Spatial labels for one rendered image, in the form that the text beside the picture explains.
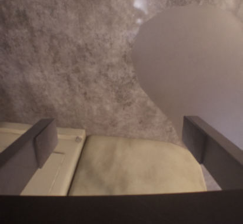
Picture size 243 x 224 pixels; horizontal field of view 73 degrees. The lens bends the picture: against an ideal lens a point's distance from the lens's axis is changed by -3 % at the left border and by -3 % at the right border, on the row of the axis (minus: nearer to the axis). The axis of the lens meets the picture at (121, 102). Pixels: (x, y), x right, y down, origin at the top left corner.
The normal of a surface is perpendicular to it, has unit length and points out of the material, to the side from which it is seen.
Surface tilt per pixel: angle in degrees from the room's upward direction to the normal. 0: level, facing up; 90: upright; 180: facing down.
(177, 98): 0
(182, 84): 0
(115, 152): 90
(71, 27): 0
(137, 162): 90
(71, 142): 90
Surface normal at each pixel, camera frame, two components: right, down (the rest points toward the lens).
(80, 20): -0.11, 0.62
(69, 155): 0.00, -0.78
